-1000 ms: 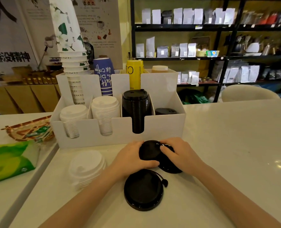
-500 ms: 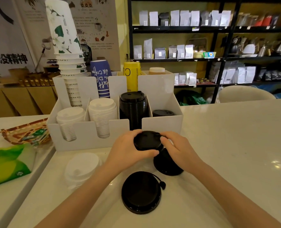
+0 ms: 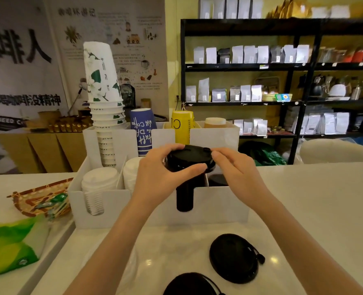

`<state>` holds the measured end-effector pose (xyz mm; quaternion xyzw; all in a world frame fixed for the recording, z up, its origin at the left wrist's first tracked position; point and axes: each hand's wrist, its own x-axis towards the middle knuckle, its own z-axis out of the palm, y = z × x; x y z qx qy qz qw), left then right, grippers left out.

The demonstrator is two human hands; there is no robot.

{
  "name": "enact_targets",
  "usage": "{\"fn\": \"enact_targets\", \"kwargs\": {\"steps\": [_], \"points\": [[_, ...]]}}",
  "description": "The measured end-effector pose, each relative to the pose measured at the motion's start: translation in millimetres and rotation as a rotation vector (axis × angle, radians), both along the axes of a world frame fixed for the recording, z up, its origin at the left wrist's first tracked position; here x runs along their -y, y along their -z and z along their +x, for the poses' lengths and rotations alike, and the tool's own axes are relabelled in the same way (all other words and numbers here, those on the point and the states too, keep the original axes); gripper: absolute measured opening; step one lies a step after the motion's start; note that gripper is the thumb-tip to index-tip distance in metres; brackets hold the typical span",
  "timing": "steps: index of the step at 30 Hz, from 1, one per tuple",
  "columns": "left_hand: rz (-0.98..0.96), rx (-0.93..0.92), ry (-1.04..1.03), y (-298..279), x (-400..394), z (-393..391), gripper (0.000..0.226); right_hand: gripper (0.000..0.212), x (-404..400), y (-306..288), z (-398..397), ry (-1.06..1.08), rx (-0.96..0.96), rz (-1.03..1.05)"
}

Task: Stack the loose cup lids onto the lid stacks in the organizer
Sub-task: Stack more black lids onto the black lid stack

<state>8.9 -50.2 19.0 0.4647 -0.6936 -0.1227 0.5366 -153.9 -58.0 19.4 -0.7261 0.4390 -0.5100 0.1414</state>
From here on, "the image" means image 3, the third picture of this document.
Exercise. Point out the stack of green-print paper cups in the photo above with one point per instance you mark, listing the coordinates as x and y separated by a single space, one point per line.
100 73

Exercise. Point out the white banner with black characters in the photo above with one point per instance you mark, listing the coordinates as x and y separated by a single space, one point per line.
15 82

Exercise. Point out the cardboard display counter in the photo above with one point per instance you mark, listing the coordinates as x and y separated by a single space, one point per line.
40 150

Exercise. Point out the black kettle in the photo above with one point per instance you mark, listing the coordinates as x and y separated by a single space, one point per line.
318 89

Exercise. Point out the white cup and lid organizer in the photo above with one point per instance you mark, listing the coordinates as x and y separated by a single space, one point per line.
113 208

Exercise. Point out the white kettle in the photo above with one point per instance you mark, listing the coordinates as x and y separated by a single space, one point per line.
337 90

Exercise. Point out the bundle of green sachets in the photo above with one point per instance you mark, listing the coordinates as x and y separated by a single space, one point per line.
54 199

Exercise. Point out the row of jars and red tins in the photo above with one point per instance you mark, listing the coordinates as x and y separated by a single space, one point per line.
358 55

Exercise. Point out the row of white and silver bags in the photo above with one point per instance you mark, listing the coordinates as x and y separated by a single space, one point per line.
203 90

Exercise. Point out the person's left forearm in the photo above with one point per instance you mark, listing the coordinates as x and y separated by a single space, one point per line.
113 248

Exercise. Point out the green plastic bag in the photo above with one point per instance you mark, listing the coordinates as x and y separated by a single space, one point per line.
261 153

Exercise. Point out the cluster of large white bags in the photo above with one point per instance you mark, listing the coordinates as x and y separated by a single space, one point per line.
328 122

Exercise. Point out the person's right forearm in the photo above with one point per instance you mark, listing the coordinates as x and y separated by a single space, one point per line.
298 248

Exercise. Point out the woven bamboo tray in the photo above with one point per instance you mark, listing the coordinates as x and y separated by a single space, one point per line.
28 199

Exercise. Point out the row of tall white bags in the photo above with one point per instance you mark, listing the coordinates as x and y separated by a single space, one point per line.
230 7

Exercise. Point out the cluster of small white pouches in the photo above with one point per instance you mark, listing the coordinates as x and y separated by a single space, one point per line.
258 127

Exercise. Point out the row of white and grey bags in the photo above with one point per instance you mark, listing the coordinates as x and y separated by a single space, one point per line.
249 55

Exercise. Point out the person's right hand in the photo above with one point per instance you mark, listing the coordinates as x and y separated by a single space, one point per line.
242 178

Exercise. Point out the white illustrated poster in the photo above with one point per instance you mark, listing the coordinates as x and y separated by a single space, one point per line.
144 98

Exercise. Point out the green tissue pack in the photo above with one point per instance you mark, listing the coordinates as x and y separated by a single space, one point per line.
9 245

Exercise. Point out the row of gold packets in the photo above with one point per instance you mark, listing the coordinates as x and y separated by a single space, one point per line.
67 125

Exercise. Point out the stack of brown paper cups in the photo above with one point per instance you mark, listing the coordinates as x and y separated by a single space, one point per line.
215 122

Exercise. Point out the row of gold bags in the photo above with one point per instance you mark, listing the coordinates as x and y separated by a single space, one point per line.
292 10

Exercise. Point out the brown paper container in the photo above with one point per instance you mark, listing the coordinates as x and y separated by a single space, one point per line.
49 115

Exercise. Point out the person's left hand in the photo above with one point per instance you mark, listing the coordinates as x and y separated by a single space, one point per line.
152 181

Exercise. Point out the short black lid stack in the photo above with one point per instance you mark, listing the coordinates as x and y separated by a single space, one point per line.
216 180

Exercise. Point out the black metal shelf rack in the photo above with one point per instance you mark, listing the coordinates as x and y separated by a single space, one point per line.
246 27

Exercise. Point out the stack of blue paper cups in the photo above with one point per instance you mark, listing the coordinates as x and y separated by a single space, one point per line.
143 129

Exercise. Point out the white desk lamp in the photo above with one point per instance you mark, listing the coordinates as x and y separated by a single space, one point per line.
82 86

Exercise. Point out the stack of yellow paper cups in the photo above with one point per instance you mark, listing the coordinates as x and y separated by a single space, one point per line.
183 125

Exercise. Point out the white chair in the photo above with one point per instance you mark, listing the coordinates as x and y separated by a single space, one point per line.
332 152

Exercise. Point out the black coffee bag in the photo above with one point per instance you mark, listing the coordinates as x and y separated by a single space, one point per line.
128 95

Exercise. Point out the white flat pouch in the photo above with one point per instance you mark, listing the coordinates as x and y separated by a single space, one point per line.
319 12
340 12

